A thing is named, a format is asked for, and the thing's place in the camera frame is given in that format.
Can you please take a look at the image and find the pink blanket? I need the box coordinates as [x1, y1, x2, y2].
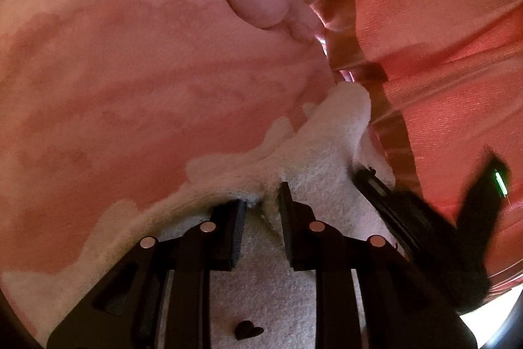
[0, 0, 340, 337]

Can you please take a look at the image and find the orange curtain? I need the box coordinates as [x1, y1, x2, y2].
[306, 0, 523, 288]

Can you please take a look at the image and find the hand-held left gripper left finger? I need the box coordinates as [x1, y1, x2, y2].
[47, 199, 246, 349]

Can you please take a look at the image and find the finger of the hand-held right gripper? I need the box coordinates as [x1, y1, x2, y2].
[355, 167, 414, 256]

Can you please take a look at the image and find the white fleece garment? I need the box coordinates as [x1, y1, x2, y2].
[2, 83, 409, 349]

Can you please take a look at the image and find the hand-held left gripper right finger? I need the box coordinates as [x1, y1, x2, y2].
[279, 181, 468, 349]

